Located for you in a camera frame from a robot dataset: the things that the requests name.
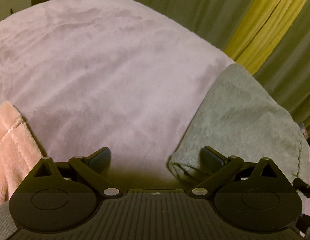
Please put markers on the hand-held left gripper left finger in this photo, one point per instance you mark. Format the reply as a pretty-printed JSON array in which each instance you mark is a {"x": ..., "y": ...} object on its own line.
[{"x": 102, "y": 158}]

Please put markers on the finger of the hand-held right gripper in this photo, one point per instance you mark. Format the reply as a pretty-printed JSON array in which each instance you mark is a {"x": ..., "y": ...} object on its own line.
[{"x": 301, "y": 183}]

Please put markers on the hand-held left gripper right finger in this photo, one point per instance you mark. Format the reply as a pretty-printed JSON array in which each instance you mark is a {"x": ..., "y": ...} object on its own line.
[{"x": 210, "y": 157}]

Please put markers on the grey towel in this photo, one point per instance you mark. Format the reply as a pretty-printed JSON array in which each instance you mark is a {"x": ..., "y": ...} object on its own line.
[{"x": 240, "y": 120}]

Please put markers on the pale pink bed blanket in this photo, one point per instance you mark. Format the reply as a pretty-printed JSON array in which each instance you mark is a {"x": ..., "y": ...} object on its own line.
[{"x": 107, "y": 80}]

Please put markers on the pink fluffy garment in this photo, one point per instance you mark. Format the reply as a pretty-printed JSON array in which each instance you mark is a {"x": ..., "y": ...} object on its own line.
[{"x": 12, "y": 150}]

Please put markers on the grey ribbed garment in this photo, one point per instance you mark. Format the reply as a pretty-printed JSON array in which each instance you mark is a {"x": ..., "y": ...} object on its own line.
[{"x": 2, "y": 215}]

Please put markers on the grey-green curtain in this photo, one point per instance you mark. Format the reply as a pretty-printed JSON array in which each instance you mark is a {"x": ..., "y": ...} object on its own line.
[
  {"x": 182, "y": 7},
  {"x": 292, "y": 62}
]

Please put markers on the yellow curtain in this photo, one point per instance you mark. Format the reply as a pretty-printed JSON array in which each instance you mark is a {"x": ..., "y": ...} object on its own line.
[{"x": 270, "y": 20}]

